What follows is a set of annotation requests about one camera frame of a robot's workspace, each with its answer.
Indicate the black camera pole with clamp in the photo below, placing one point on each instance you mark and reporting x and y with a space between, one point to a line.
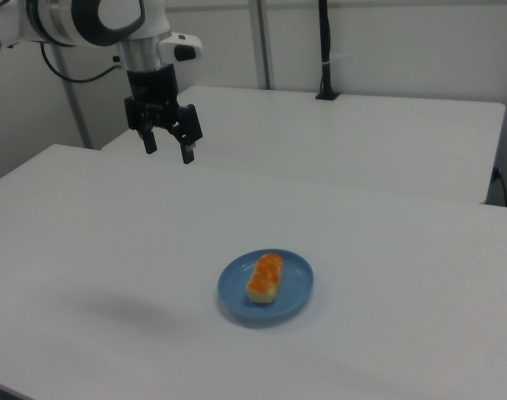
327 54

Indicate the grey wall panel strip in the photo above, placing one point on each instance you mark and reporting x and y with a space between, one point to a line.
261 41

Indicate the orange-topped bread loaf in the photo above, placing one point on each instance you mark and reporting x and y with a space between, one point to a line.
265 279

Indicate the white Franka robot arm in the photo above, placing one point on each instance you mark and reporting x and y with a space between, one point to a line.
66 21

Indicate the blue round plate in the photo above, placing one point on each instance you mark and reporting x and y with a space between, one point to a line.
266 289

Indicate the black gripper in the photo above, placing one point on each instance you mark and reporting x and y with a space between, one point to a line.
153 93

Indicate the white rear table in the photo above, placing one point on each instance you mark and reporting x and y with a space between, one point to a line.
341 137

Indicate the grey metal frame post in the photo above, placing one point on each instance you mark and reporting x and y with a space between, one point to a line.
72 100

